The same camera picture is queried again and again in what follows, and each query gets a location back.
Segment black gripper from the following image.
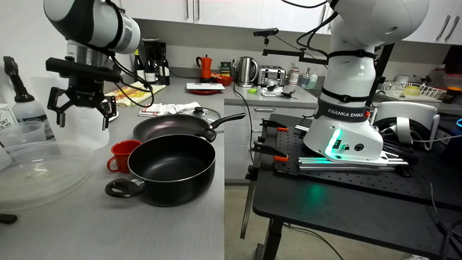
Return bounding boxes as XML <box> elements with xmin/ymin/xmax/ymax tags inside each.
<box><xmin>46</xmin><ymin>76</ymin><xmax>118</xmax><ymax>131</ymax></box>

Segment red mug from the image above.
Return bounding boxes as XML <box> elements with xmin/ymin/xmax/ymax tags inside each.
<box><xmin>105</xmin><ymin>138</ymin><xmax>144</xmax><ymax>174</ymax></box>

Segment white paper towel roll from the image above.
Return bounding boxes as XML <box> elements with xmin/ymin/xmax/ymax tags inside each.
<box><xmin>34</xmin><ymin>70</ymin><xmax>111</xmax><ymax>151</ymax></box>

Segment spray bottle with black trigger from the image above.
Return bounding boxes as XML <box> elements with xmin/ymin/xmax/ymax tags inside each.
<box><xmin>1</xmin><ymin>54</ymin><xmax>47</xmax><ymax>124</ymax></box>

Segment clear plastic tub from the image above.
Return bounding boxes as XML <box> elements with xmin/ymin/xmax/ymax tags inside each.
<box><xmin>0</xmin><ymin>119</ymin><xmax>47</xmax><ymax>148</ymax></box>

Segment yellow printed cloth bag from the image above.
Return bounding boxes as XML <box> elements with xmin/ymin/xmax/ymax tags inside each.
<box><xmin>102</xmin><ymin>82</ymin><xmax>167</xmax><ymax>106</ymax></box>

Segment clear plastic bowl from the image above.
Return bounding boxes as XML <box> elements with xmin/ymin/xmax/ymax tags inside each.
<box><xmin>0</xmin><ymin>141</ymin><xmax>93</xmax><ymax>213</ymax></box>

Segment white red-striped dish towel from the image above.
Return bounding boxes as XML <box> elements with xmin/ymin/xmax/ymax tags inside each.
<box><xmin>137</xmin><ymin>99</ymin><xmax>202</xmax><ymax>118</ymax></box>

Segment black coffee machine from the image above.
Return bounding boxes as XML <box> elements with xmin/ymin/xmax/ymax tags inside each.
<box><xmin>132</xmin><ymin>38</ymin><xmax>171</xmax><ymax>86</ymax></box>

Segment dark nonstick frying pan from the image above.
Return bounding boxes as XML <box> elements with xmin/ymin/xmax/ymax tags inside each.
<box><xmin>131</xmin><ymin>111</ymin><xmax>247</xmax><ymax>144</ymax></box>

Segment black cooking pot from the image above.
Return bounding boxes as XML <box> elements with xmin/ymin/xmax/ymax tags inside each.
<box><xmin>104</xmin><ymin>134</ymin><xmax>216</xmax><ymax>207</ymax></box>

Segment glass pan lid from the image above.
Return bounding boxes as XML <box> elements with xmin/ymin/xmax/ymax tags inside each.
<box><xmin>184</xmin><ymin>105</ymin><xmax>222</xmax><ymax>124</ymax></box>

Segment white tray on red plate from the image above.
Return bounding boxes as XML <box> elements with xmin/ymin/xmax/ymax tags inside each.
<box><xmin>184</xmin><ymin>80</ymin><xmax>226</xmax><ymax>95</ymax></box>

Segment red moka pot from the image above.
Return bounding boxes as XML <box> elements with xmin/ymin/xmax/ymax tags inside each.
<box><xmin>195</xmin><ymin>53</ymin><xmax>215</xmax><ymax>82</ymax></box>

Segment steel electric kettle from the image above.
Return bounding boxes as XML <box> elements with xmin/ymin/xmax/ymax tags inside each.
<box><xmin>231</xmin><ymin>54</ymin><xmax>260</xmax><ymax>88</ymax></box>

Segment black orange-tipped clamp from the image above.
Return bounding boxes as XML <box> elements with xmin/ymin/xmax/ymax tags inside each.
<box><xmin>251</xmin><ymin>138</ymin><xmax>291</xmax><ymax>164</ymax></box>
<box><xmin>258</xmin><ymin>118</ymin><xmax>290</xmax><ymax>134</ymax></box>

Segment steel toaster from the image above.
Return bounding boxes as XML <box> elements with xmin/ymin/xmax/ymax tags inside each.
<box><xmin>257</xmin><ymin>64</ymin><xmax>288</xmax><ymax>86</ymax></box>

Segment white plastic bottle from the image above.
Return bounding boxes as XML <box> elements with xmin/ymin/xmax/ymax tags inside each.
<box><xmin>287</xmin><ymin>63</ymin><xmax>301</xmax><ymax>86</ymax></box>

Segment green tinted bottle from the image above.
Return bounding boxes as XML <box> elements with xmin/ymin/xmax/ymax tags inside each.
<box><xmin>301</xmin><ymin>66</ymin><xmax>319</xmax><ymax>90</ymax></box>

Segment black perforated robot table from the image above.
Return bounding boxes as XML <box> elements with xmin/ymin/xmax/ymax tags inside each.
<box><xmin>251</xmin><ymin>112</ymin><xmax>462</xmax><ymax>260</ymax></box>

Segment silver aluminium rails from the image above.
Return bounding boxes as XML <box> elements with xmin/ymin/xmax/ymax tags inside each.
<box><xmin>297</xmin><ymin>154</ymin><xmax>410</xmax><ymax>173</ymax></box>

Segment white VR headset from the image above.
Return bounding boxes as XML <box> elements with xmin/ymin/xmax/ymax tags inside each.
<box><xmin>372</xmin><ymin>99</ymin><xmax>441</xmax><ymax>147</ymax></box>

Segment white dish rack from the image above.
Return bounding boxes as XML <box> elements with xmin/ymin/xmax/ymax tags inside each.
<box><xmin>379</xmin><ymin>70</ymin><xmax>449</xmax><ymax>102</ymax></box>

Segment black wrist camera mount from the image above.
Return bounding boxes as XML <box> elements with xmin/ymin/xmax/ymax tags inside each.
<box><xmin>44</xmin><ymin>56</ymin><xmax>122</xmax><ymax>82</ymax></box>

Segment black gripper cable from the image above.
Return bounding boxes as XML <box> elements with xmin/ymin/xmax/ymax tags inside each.
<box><xmin>112</xmin><ymin>53</ymin><xmax>157</xmax><ymax>109</ymax></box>

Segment black kettle power cable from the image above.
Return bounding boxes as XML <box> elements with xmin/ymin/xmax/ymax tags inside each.
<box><xmin>232</xmin><ymin>83</ymin><xmax>257</xmax><ymax>164</ymax></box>

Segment white wall cabinets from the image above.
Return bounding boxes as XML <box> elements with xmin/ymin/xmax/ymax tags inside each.
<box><xmin>109</xmin><ymin>0</ymin><xmax>462</xmax><ymax>47</ymax></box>

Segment short black camera stand bar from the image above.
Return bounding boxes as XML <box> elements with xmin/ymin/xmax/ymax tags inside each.
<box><xmin>252</xmin><ymin>27</ymin><xmax>280</xmax><ymax>46</ymax></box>

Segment long black camera stand arm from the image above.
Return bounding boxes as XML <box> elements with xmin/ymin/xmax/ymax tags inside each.
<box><xmin>261</xmin><ymin>47</ymin><xmax>332</xmax><ymax>66</ymax></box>

